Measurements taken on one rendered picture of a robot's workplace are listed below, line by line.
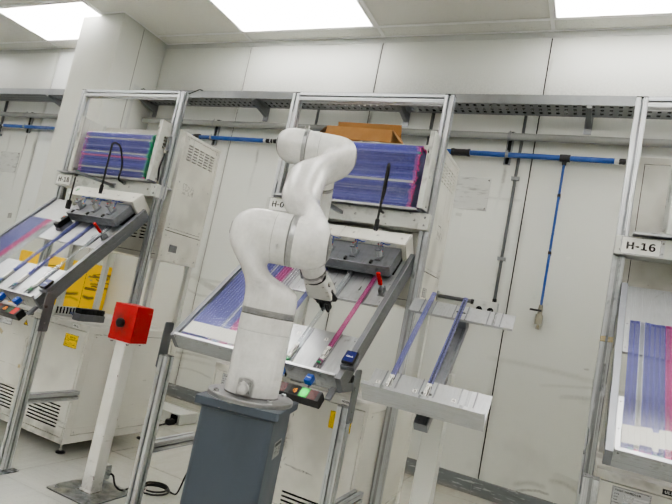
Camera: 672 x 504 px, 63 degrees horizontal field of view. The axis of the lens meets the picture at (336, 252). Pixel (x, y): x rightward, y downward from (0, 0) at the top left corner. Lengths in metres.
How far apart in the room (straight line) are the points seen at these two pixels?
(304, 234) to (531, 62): 3.06
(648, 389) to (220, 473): 1.17
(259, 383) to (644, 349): 1.18
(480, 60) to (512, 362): 2.05
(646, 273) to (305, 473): 1.45
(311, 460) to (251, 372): 1.02
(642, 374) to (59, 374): 2.46
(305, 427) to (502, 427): 1.73
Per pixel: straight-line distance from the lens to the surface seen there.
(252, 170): 4.53
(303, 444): 2.20
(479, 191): 3.79
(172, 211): 3.15
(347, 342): 1.90
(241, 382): 1.20
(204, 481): 1.26
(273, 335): 1.21
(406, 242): 2.21
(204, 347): 2.05
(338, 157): 1.48
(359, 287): 2.13
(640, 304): 2.08
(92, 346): 2.94
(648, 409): 1.75
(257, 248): 1.22
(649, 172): 2.38
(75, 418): 3.01
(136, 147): 3.14
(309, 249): 1.20
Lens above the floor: 0.93
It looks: 6 degrees up
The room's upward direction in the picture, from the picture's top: 11 degrees clockwise
